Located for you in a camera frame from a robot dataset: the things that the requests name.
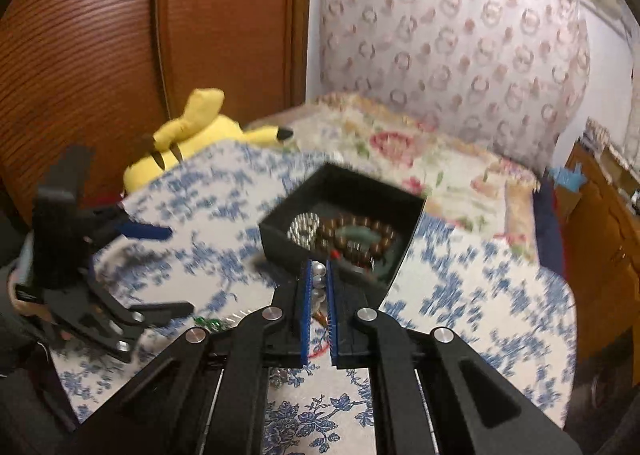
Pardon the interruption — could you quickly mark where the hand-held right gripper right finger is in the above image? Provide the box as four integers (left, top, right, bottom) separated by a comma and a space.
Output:
327, 259, 583, 455

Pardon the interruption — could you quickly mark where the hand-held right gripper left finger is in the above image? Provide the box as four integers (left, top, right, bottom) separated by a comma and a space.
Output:
75, 259, 313, 455

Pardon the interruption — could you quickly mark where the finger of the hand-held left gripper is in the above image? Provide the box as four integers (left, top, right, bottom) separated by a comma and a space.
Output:
85, 207, 173, 248
75, 280, 196, 363

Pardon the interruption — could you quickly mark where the pearl necklace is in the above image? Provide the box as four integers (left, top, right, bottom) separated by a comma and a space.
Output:
267, 259, 333, 386

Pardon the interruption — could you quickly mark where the black box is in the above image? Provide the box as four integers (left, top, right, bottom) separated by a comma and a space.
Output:
258, 162, 428, 292

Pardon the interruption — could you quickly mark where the green jade bangle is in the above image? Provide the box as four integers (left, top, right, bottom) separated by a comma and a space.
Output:
335, 227, 403, 282

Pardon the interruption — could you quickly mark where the silver bead bracelet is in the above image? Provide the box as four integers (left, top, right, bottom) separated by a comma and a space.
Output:
287, 215, 322, 250

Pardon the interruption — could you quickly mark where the brown wooden bead bracelet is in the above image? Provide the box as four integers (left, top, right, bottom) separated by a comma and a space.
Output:
320, 216, 401, 268

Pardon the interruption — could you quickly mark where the yellow plush toy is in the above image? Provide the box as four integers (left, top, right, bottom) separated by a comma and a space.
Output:
122, 89, 295, 196

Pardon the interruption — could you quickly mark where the blue floral tablecloth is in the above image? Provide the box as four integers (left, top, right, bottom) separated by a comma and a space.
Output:
50, 140, 578, 455

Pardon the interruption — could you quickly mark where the floral bedspread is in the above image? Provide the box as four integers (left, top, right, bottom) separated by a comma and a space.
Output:
245, 92, 543, 266

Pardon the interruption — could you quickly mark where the wooden louvered wardrobe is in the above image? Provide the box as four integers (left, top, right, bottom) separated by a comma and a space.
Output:
0, 0, 313, 231

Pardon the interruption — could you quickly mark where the dark blue bed sheet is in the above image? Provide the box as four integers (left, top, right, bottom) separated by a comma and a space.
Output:
532, 180, 566, 281

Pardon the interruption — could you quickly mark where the blue plastic bag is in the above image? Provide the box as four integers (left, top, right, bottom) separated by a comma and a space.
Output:
550, 164, 586, 190

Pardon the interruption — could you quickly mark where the wooden sideboard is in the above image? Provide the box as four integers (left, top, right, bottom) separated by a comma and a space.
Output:
565, 142, 640, 361

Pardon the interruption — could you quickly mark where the circle patterned curtain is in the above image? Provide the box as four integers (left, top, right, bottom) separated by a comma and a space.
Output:
315, 0, 591, 170

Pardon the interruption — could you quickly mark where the stack of papers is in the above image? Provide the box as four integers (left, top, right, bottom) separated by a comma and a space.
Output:
584, 119, 613, 150

